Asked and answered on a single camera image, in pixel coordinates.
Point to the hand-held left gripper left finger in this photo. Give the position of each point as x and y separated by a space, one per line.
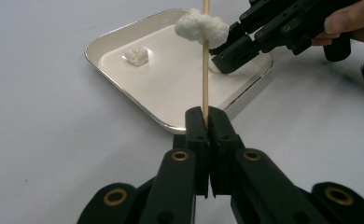
177 186

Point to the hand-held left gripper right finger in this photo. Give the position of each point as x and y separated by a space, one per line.
254 186

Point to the wooden skewer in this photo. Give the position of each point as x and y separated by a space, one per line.
205 81

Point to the white tofu cube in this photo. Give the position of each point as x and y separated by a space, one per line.
136 56
198 28

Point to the square metal tray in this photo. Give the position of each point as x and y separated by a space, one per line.
170 84

